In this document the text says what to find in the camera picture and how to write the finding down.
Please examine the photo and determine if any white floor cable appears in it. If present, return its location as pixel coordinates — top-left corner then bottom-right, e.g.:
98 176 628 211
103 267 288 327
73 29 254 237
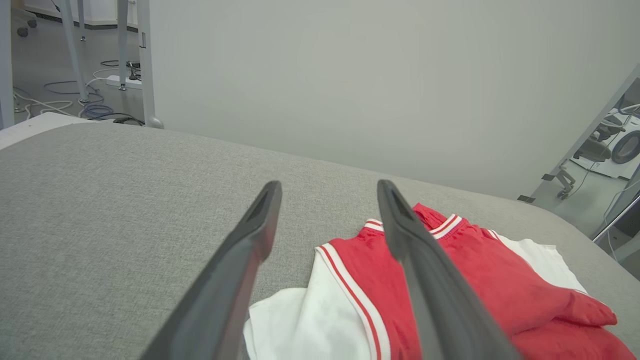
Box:
12 67 108 121

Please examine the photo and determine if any aluminium frame rail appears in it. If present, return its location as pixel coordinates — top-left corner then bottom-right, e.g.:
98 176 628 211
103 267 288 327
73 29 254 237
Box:
517 65 640 203

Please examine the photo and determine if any white washing machine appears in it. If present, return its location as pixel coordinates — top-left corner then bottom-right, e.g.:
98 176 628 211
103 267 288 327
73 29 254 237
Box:
570 106 640 181

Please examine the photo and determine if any grey metal table leg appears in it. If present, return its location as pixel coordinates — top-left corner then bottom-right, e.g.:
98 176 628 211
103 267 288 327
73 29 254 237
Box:
117 0 130 91
60 0 92 104

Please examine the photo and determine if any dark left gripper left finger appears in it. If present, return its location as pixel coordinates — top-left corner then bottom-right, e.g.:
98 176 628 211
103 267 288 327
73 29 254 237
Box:
140 180 283 360

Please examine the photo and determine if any white power strip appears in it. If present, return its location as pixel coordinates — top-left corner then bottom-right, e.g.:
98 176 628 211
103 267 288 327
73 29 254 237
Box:
105 74 144 91

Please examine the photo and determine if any blue coiled cable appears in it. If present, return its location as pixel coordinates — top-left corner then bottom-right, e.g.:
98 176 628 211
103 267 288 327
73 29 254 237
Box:
42 80 117 121

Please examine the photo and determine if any grey metal post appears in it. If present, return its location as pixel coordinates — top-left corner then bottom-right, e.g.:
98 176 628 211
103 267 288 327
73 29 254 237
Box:
0 0 15 130

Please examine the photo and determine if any grey office chair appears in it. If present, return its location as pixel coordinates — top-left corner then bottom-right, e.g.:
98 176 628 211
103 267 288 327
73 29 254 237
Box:
555 117 627 201

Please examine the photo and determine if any grey partition post with foot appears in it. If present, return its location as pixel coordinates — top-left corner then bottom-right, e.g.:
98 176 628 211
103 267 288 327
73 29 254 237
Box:
136 0 165 130

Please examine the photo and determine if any white partition panel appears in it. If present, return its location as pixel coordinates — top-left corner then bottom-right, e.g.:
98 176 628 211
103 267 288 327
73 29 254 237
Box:
149 0 640 201

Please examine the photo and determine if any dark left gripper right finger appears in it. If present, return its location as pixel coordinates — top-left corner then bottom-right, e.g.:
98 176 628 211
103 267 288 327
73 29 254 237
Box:
376 179 521 360

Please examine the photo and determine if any red and white sports jersey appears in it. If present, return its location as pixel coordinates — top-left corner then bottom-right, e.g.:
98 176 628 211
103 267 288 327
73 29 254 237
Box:
243 202 638 360

